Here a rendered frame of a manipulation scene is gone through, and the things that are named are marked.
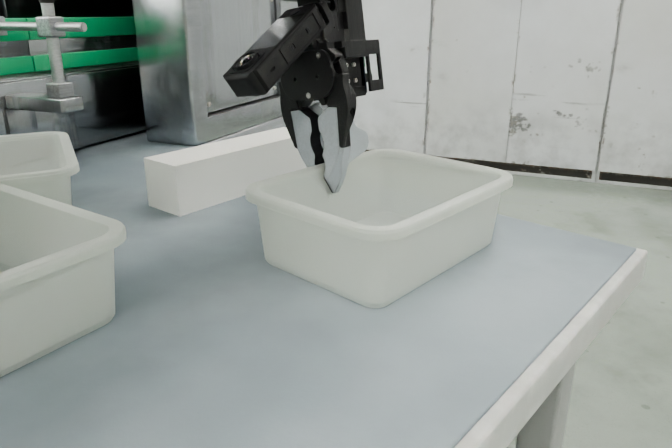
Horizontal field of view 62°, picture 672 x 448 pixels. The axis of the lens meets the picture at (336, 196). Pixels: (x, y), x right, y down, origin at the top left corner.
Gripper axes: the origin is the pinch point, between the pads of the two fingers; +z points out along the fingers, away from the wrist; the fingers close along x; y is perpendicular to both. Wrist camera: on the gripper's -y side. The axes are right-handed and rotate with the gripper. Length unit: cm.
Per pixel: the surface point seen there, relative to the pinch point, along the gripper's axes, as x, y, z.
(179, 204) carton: 16.4, -7.2, 1.5
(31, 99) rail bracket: 45.4, -9.3, -12.7
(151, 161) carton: 20.2, -7.5, -3.6
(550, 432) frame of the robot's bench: -18.4, 10.1, 29.0
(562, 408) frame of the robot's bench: -19.2, 11.6, 26.7
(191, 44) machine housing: 40.9, 15.8, -18.8
